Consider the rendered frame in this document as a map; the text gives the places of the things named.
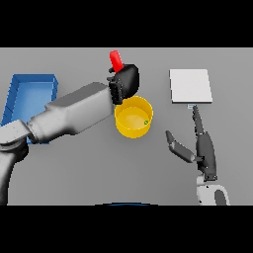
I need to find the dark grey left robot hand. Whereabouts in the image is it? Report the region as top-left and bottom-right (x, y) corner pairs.
(107, 63), (140, 106)

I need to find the pale square measuring scale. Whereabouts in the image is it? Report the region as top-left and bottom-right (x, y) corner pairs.
(168, 68), (213, 110)

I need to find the yellow bowl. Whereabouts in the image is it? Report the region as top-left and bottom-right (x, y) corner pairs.
(114, 95), (154, 139)

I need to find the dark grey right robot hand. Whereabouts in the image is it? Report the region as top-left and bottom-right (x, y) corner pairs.
(164, 104), (218, 183)

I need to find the blue tray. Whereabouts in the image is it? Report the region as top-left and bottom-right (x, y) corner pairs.
(0, 73), (59, 145)

